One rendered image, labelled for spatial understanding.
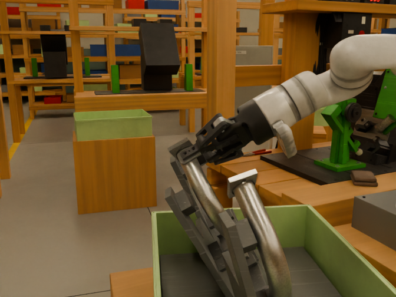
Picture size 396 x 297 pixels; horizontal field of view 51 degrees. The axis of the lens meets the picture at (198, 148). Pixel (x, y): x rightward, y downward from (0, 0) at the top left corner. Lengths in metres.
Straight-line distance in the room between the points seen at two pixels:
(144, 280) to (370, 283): 0.54
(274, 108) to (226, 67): 1.05
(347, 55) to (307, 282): 0.53
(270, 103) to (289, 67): 1.25
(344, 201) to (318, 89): 0.72
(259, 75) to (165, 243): 1.06
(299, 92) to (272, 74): 1.27
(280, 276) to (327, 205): 0.81
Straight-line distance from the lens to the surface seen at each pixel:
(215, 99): 1.72
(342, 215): 1.40
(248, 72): 1.89
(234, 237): 0.52
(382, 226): 1.23
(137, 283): 1.10
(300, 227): 1.15
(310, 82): 0.71
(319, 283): 1.02
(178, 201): 0.71
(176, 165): 0.85
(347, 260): 0.95
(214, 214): 0.69
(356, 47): 0.72
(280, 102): 0.69
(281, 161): 1.75
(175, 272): 1.02
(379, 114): 1.89
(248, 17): 12.34
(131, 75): 8.43
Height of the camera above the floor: 1.37
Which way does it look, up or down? 14 degrees down
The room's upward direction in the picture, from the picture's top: straight up
